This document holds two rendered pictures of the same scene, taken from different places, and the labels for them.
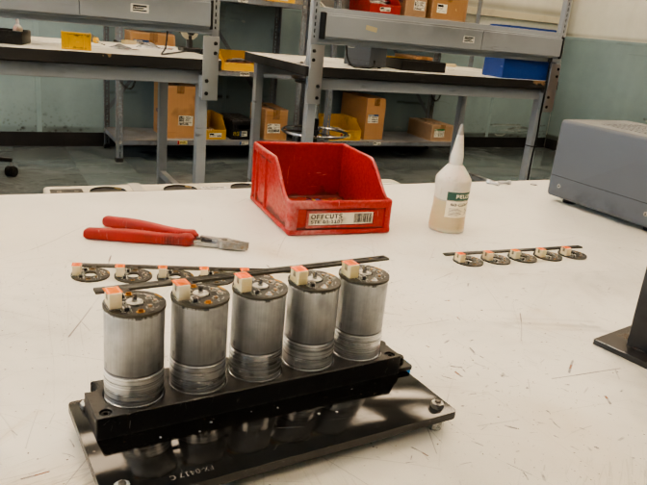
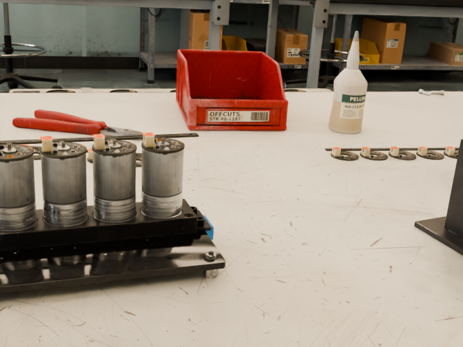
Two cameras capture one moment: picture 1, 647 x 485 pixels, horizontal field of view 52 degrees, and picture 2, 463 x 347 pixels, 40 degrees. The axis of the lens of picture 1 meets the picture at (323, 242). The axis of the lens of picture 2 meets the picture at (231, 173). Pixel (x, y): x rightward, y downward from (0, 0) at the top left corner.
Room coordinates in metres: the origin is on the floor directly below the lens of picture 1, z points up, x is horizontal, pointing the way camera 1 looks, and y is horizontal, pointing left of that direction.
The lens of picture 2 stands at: (-0.03, -0.13, 0.92)
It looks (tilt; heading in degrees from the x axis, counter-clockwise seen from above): 20 degrees down; 12
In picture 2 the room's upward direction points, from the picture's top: 4 degrees clockwise
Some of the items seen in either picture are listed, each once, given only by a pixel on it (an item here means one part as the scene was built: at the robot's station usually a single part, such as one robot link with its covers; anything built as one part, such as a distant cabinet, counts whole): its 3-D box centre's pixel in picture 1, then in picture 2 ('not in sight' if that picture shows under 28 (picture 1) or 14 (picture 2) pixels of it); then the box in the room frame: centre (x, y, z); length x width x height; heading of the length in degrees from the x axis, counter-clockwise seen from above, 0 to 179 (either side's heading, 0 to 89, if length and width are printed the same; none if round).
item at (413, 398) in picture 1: (269, 417); (69, 255); (0.26, 0.02, 0.76); 0.16 x 0.07 x 0.01; 122
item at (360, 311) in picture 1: (358, 319); (162, 184); (0.31, -0.02, 0.79); 0.02 x 0.02 x 0.05
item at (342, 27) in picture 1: (451, 39); not in sight; (3.10, -0.47, 0.90); 1.30 x 0.06 x 0.12; 118
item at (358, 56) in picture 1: (365, 56); not in sight; (3.07, -0.10, 0.80); 0.15 x 0.12 x 0.10; 48
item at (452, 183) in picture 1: (453, 177); (351, 81); (0.61, -0.12, 0.80); 0.03 x 0.03 x 0.10
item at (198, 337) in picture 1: (198, 345); (12, 193); (0.26, 0.05, 0.79); 0.02 x 0.02 x 0.05
